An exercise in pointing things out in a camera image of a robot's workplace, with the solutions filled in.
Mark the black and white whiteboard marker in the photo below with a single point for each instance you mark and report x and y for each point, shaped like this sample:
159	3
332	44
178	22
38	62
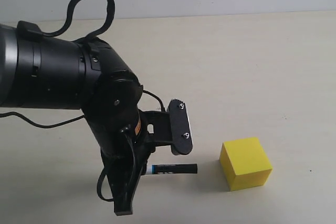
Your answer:
171	169

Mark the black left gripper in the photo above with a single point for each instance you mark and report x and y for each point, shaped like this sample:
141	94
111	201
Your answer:
124	142

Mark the yellow foam cube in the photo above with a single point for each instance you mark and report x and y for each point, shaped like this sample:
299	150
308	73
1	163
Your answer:
244	163

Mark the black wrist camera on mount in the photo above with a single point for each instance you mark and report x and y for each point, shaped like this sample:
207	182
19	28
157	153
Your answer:
182	143

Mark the black and grey left robot arm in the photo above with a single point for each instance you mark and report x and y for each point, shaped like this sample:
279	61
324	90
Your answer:
44	72

